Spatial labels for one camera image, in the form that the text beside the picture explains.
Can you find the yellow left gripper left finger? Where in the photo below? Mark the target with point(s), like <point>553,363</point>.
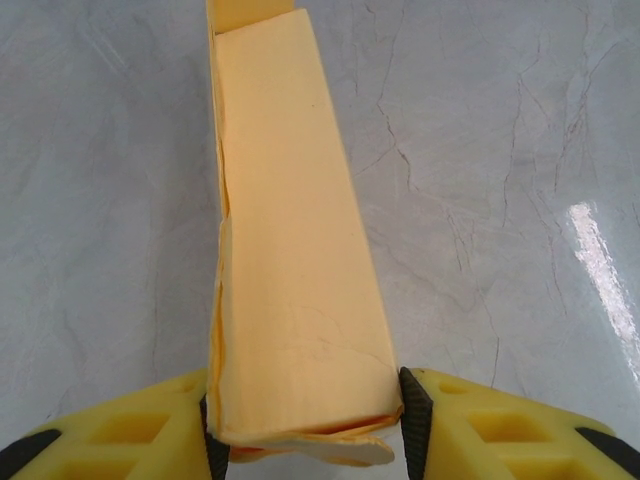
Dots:
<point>100,450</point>

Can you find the yellow paper box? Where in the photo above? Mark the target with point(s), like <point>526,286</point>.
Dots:
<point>290,225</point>

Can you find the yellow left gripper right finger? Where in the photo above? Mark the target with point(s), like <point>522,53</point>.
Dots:
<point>500,450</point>

